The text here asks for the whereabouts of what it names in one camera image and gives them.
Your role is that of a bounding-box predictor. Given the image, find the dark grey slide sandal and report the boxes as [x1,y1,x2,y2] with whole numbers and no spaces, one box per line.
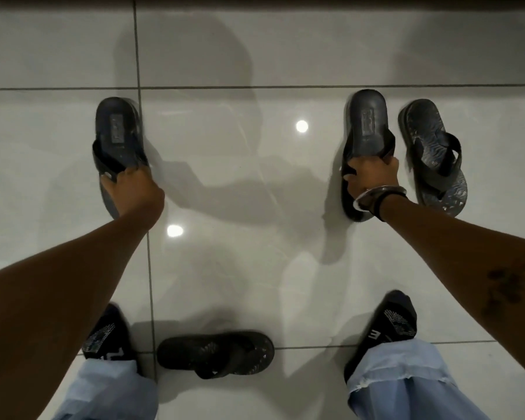
[92,97,152,219]
[340,89,397,223]

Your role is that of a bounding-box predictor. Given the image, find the person's left black slipper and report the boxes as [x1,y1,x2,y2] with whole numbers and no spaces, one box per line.
[82,303,139,364]

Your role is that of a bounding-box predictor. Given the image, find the person's right forearm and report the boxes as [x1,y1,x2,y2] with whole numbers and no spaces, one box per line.
[376,191,525,369]

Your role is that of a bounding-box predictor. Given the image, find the silver bracelet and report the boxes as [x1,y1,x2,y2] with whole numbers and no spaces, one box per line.
[352,184,407,213]

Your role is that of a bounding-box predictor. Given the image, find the person's right black slipper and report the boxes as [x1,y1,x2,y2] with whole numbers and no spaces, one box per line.
[344,290,420,384]

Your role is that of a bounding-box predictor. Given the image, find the person's right hand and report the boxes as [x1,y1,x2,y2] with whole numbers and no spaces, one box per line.
[341,155,406,202]

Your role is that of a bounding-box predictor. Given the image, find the person's left forearm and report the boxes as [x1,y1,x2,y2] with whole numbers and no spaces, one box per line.
[0,201,163,420]

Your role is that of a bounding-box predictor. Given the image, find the patterned grey flip-flop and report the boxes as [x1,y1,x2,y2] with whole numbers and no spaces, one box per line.
[398,99,468,218]

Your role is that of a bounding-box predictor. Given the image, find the light blue jeans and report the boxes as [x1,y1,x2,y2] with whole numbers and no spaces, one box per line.
[48,339,491,420]

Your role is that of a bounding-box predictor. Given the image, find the black wristband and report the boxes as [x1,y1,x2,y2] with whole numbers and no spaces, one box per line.
[373,190,409,222]

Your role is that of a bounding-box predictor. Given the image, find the black flip-flop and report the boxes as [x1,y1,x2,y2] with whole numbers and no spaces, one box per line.
[157,330,275,380]

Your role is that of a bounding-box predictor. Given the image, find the person's left hand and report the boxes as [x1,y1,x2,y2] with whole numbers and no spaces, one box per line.
[100,165,166,218]

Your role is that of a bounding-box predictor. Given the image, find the person's black slipper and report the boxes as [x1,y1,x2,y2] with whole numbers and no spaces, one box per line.
[344,290,420,384]
[82,303,139,364]

